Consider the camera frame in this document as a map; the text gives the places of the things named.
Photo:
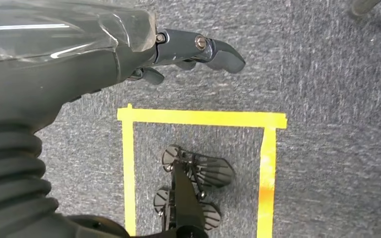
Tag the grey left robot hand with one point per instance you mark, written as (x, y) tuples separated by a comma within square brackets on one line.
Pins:
[(46, 72)]

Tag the yellow floor tape rectangle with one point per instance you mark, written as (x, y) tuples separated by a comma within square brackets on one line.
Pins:
[(203, 117)]

